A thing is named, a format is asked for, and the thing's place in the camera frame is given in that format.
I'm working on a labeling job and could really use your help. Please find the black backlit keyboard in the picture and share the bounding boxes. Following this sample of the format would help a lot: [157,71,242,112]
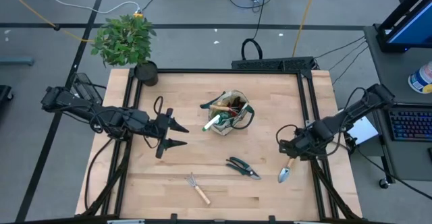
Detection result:
[387,108,432,142]

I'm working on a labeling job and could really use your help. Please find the white green trigger spray bottle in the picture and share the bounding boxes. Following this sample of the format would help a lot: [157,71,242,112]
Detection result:
[201,111,233,132]

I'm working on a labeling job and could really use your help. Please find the grey side desk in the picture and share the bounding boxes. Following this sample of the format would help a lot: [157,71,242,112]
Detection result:
[363,24,432,181]

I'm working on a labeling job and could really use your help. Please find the red gardening gloves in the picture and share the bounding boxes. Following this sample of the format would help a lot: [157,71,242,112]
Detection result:
[226,96,249,117]

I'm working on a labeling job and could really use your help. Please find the white paper sheet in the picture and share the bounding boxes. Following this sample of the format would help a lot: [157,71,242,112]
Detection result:
[337,108,379,146]

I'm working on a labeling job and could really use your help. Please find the wooden handled hand shovel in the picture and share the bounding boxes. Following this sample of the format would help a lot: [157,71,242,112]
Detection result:
[209,104,234,113]

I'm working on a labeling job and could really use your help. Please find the black aluminium table frame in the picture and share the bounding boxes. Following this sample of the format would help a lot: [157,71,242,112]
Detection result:
[80,67,364,224]

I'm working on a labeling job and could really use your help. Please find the black perforated power box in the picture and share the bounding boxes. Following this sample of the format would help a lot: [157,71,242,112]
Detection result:
[231,56,317,72]

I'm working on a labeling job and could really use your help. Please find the green leafy potted tree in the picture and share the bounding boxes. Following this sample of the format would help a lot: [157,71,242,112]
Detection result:
[90,13,158,68]

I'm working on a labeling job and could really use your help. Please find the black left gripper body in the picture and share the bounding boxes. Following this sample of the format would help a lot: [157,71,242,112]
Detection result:
[148,113,169,140]

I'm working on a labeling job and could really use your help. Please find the grey floor bar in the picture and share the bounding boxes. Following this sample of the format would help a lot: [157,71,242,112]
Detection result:
[0,57,35,67]

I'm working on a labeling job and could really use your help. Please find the yellow hanging power cord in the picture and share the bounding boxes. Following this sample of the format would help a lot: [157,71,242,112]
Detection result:
[291,0,320,58]

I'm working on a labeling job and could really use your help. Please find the yellow floor extension cord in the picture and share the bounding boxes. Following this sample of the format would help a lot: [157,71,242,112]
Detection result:
[0,0,95,44]

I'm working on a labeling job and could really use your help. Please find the white blue wipes canister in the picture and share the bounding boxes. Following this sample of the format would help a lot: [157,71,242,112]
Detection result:
[407,61,432,94]

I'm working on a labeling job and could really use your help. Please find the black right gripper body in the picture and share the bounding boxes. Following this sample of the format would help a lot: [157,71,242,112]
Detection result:
[279,136,306,161]

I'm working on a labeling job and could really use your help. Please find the wooden handled silver trowel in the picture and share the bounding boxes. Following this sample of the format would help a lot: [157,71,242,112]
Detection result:
[277,157,296,184]

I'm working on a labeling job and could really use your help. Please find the wooden handled hand rake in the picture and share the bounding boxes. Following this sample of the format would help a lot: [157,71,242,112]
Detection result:
[184,172,212,206]

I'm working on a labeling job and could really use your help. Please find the black wire basket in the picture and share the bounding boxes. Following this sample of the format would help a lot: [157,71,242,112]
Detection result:
[69,72,104,105]

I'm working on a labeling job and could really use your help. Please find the green handled pruning shears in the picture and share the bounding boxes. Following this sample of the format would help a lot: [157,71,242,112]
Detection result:
[225,156,263,181]

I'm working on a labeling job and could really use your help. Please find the black plant pot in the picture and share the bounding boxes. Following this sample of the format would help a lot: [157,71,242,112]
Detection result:
[134,61,159,87]

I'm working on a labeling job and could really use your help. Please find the black framed blue-screen monitor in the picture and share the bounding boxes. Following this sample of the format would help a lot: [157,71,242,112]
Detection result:
[375,0,432,53]

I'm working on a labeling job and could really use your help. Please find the cream canvas green-trimmed gardening bag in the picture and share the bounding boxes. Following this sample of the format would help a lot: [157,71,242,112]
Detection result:
[199,89,256,136]

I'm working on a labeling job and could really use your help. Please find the black looped floor cable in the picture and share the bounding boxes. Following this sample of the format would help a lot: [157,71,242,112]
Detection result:
[240,38,264,61]

